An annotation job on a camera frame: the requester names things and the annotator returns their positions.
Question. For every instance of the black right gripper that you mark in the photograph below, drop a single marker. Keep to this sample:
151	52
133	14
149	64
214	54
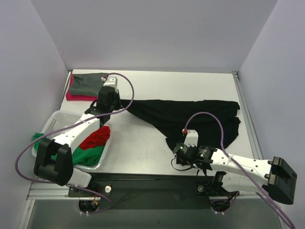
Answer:
181	161

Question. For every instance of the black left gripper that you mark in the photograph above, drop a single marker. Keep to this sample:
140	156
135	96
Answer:
116	99

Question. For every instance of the black t-shirt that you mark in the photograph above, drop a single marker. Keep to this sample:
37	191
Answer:
215	121

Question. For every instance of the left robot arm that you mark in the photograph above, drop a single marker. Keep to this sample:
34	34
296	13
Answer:
54	156

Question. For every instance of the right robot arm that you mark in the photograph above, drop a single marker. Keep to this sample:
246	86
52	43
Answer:
275	177

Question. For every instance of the folded grey t-shirt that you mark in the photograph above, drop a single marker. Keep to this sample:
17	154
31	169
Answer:
87	84

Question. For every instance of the red t-shirt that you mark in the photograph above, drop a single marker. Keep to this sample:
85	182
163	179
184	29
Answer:
96	138

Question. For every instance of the folded magenta t-shirt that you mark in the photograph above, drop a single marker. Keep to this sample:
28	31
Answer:
70	97

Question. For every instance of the white plastic laundry basket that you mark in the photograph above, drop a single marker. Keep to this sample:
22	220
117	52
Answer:
59	121

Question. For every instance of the green t-shirt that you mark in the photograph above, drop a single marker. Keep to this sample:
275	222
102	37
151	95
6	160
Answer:
89	157

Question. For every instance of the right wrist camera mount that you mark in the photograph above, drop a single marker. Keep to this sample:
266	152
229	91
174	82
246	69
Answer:
191	137

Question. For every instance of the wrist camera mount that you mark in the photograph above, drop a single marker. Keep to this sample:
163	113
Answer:
191	137
110	81

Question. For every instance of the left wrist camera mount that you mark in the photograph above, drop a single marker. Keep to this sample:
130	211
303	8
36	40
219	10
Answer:
110	81

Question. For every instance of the aluminium frame rail right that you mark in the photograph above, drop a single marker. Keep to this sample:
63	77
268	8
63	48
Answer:
255	148

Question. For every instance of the aluminium frame rail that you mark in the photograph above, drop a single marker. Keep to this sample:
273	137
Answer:
41	191
255	148

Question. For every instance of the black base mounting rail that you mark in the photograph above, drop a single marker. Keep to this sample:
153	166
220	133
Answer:
155	192

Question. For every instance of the aluminium frame rail front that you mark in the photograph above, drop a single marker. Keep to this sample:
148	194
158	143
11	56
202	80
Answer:
41	191

